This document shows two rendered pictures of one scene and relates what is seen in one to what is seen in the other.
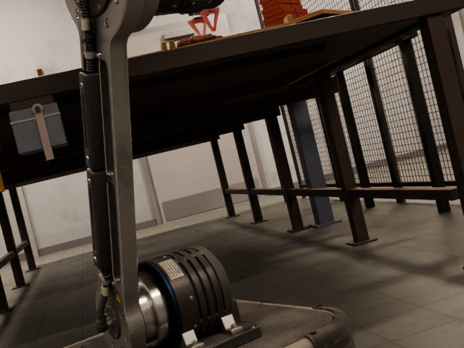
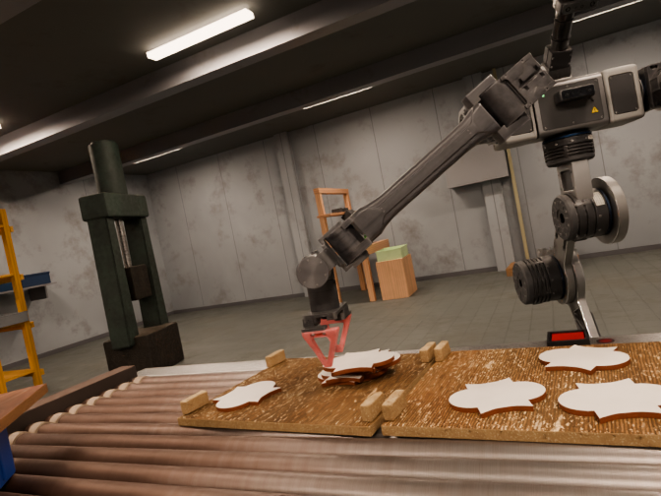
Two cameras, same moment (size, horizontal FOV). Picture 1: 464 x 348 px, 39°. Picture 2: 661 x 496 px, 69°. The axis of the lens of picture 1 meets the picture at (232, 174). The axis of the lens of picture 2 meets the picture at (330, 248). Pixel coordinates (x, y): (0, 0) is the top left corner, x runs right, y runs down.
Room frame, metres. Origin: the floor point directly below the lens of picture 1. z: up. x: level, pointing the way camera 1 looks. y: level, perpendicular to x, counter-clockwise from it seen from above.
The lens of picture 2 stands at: (2.95, 0.56, 1.23)
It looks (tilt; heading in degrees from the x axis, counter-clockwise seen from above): 2 degrees down; 218
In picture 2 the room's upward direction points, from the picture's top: 11 degrees counter-clockwise
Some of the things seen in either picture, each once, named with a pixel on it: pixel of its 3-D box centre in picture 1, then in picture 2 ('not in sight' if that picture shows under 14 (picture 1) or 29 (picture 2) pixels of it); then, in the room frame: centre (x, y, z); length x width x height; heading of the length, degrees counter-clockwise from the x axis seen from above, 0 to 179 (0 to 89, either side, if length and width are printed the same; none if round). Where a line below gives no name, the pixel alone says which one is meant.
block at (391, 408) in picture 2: not in sight; (394, 404); (2.35, 0.16, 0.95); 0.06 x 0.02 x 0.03; 9
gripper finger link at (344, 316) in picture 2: (208, 18); (333, 331); (2.21, -0.05, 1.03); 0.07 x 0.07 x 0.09; 24
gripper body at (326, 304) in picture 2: not in sight; (324, 299); (2.24, -0.03, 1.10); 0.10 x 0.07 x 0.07; 24
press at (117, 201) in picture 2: not in sight; (126, 258); (-0.10, -4.84, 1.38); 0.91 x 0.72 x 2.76; 11
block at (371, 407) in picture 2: not in sight; (373, 405); (2.36, 0.12, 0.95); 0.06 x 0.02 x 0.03; 7
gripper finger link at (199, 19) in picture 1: (201, 25); (326, 340); (2.27, -0.02, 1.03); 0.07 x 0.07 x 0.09; 24
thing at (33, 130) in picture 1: (39, 130); not in sight; (1.88, 0.51, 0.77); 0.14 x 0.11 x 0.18; 102
